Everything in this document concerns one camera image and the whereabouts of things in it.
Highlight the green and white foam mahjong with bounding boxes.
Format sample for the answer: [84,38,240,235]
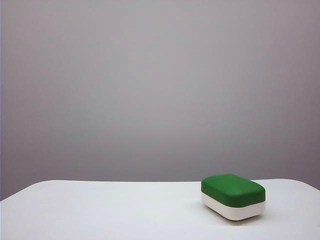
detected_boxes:
[200,172,266,222]

